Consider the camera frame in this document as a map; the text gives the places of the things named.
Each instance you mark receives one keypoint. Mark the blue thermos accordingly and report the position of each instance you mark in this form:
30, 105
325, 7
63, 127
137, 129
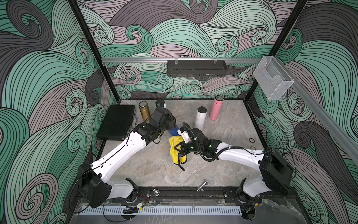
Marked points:
174, 132

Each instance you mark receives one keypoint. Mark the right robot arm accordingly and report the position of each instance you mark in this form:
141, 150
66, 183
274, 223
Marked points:
275, 172

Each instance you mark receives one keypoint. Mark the pink thermos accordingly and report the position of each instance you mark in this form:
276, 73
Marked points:
216, 107

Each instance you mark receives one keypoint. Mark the black wall shelf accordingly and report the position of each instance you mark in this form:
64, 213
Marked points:
196, 68

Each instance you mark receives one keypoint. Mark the gold thermos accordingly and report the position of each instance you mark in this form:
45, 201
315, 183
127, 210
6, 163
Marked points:
144, 110

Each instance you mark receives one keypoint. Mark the silver bolt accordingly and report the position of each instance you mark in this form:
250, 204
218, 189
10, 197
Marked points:
201, 187

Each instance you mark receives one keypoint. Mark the clear plastic wall holder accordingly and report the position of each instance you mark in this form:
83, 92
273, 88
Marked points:
273, 77

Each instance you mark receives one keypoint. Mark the black case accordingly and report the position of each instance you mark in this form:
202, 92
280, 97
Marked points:
117, 123

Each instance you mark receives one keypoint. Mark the white slotted cable duct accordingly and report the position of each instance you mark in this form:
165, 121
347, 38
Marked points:
169, 210

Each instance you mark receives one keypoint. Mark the black thermos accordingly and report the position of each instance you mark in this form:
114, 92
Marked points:
160, 103

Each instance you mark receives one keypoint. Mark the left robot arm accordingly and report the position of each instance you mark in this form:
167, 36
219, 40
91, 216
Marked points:
94, 180

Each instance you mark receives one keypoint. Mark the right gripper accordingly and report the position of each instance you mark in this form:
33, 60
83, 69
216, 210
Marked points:
183, 151

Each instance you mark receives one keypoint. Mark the white thermos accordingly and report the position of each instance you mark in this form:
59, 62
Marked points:
201, 114

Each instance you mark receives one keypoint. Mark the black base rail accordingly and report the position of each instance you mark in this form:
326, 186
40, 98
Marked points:
228, 194

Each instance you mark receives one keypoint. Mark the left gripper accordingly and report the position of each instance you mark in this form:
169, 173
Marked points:
170, 122

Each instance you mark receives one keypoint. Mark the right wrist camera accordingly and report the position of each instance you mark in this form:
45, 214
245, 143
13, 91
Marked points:
184, 134

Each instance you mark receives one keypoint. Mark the yellow cleaning cloth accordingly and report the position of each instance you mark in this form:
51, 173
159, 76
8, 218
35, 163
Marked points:
175, 151

